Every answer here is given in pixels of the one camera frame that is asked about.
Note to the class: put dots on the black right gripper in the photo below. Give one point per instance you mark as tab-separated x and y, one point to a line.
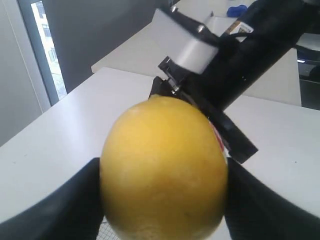
232	71

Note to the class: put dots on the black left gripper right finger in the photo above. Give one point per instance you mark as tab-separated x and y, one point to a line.
255	212

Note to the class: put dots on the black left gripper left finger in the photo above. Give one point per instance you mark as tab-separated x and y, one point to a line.
72	212

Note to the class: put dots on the yellow lemon with sticker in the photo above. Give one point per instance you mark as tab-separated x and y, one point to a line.
163	173

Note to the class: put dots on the blue object on far desk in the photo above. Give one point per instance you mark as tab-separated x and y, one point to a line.
236	11

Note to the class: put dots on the oval wire mesh basket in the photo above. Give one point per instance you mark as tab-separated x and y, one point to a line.
105	232

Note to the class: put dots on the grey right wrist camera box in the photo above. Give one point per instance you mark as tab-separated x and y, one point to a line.
187	42

